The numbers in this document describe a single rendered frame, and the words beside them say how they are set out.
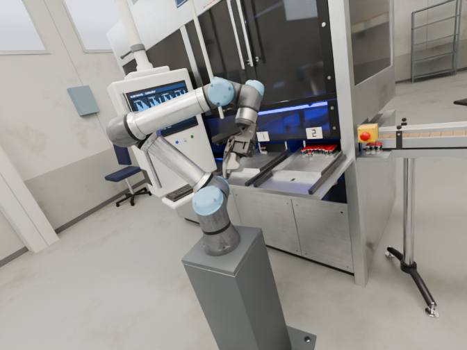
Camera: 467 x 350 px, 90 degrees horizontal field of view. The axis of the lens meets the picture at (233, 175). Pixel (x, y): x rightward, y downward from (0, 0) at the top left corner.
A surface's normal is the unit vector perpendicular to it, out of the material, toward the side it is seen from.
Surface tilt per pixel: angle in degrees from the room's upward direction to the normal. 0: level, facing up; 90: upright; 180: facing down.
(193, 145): 90
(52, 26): 90
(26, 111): 90
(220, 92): 90
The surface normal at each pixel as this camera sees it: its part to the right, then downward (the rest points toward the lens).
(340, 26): -0.65, 0.42
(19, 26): 0.84, -0.03
